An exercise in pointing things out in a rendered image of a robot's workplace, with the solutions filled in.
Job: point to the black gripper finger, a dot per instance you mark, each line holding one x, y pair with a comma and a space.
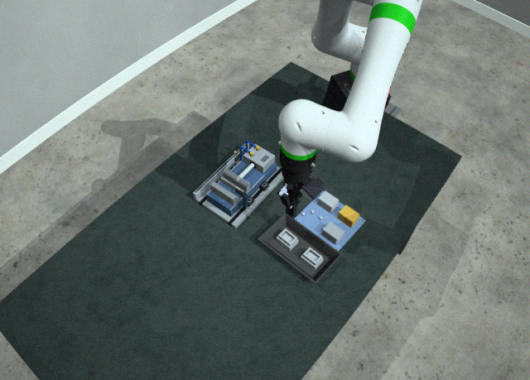
298, 194
289, 199

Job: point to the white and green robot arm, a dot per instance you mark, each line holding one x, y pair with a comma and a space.
351, 134

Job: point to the yellow block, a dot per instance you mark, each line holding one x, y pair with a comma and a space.
348, 216

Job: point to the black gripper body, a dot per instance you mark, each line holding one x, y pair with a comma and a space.
289, 178

